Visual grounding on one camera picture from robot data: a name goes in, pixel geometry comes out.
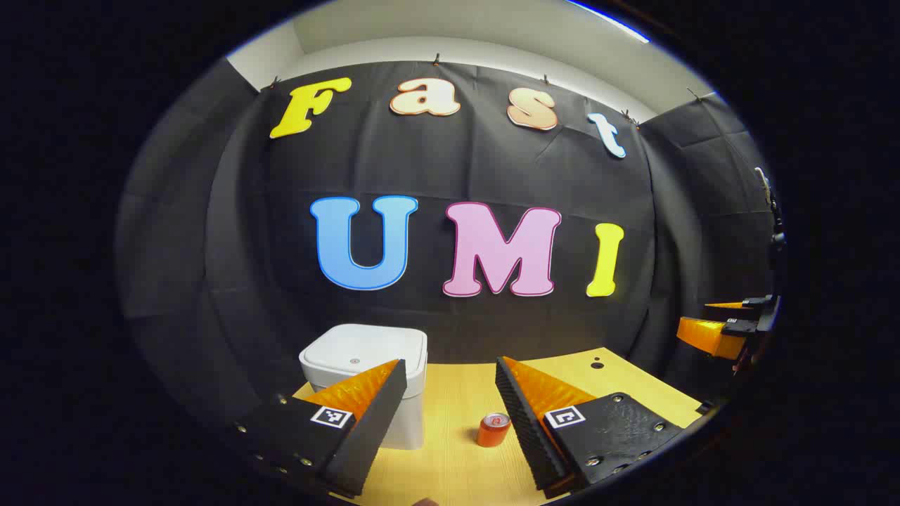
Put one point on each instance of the white desktop garbage bin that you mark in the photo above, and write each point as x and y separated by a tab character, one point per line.
365	344

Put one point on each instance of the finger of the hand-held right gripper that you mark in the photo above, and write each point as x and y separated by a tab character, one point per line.
706	336
738	305

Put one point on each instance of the wooden desktop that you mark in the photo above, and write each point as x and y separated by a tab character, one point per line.
457	464

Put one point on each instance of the red pop can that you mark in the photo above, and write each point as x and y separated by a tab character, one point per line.
492	432

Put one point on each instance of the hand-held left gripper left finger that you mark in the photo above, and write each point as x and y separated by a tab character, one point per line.
373	436

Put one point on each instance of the black backdrop cloth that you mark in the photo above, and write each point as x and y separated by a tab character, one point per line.
211	246

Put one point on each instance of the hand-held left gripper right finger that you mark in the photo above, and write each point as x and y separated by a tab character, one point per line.
527	429

